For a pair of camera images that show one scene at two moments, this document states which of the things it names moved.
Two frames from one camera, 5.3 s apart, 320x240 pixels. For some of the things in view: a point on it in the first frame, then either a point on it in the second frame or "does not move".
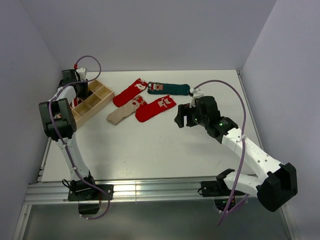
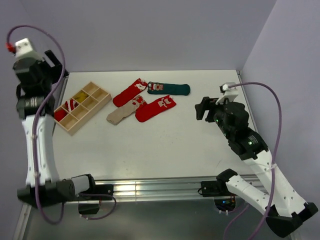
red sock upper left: x=130 y=92 does not move
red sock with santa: x=57 y=116 does not move
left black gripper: x=84 y=94 to x=56 y=70
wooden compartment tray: x=94 y=102 does not move
